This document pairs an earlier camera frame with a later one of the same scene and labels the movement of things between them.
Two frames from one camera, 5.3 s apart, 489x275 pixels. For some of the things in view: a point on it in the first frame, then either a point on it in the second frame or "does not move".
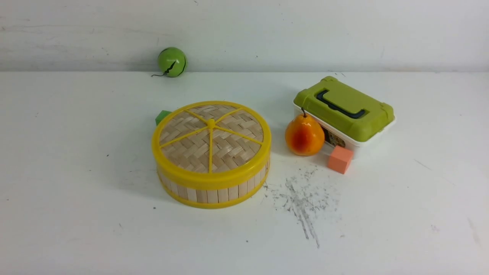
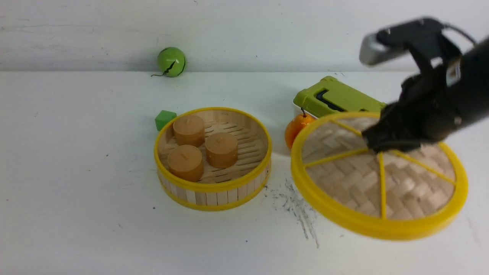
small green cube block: [162, 115] does not move
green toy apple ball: [172, 62] does not move
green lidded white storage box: [350, 118] does not move
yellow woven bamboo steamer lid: [212, 145] to [400, 195]
